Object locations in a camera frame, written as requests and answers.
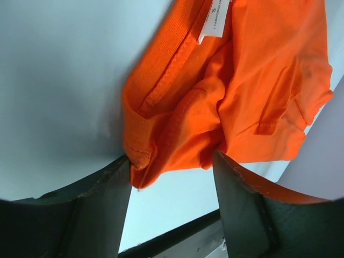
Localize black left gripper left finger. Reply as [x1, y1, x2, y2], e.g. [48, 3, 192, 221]
[1, 156, 131, 257]

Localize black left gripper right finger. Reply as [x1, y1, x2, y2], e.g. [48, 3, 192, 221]
[213, 151, 343, 257]

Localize orange t shirt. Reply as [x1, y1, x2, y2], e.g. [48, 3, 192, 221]
[122, 1, 333, 189]

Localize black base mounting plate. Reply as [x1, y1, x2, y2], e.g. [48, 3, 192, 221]
[118, 210, 223, 258]

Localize aluminium front frame rail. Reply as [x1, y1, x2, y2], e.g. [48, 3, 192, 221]
[154, 227, 228, 258]

